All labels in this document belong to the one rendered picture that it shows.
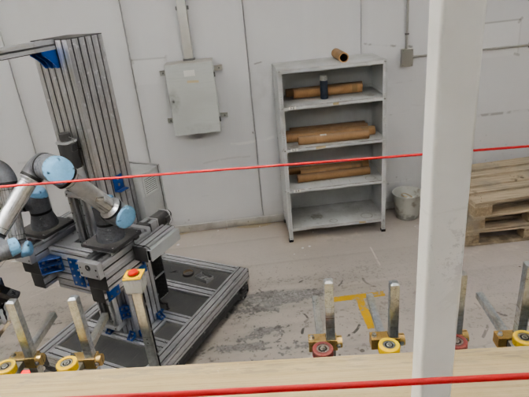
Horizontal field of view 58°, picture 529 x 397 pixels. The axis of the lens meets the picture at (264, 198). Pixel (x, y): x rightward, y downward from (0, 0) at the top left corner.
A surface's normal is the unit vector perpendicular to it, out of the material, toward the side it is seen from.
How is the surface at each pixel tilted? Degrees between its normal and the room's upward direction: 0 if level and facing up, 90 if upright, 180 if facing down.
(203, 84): 90
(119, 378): 0
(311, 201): 90
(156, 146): 90
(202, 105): 90
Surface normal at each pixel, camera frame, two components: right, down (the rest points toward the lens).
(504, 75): 0.07, 0.40
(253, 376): -0.09, -0.91
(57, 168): 0.71, 0.12
